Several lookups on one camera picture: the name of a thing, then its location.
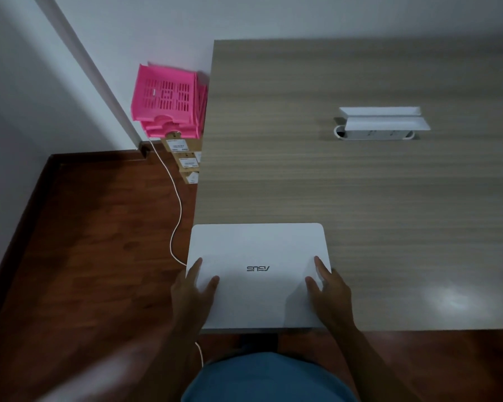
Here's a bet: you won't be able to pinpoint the person's right hand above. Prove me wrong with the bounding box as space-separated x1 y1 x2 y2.
304 255 357 332

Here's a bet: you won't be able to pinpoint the person's left hand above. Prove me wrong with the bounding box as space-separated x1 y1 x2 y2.
170 258 220 332

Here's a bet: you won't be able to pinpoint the white laptop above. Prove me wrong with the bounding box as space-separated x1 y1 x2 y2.
186 223 333 330

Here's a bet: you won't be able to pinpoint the person's left forearm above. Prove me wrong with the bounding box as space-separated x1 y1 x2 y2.
38 324 210 402

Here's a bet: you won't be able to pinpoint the person's right forearm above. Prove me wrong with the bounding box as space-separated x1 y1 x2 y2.
329 323 423 402

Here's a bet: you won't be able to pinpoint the person's blue shorts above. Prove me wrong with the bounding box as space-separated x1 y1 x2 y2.
181 351 360 402

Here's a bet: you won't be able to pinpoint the medium labelled cardboard box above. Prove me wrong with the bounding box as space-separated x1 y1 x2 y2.
172 152 202 171

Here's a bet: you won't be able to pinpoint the large labelled cardboard box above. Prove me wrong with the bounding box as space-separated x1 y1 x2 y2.
161 137 203 154

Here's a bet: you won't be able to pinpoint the white table socket box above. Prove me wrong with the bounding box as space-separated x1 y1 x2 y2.
333 106 432 141

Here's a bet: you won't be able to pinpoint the stack of pink plastic baskets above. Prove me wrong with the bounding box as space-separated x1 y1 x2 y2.
130 63 209 140

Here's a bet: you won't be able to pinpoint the white cable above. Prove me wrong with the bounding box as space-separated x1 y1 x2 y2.
148 139 205 369

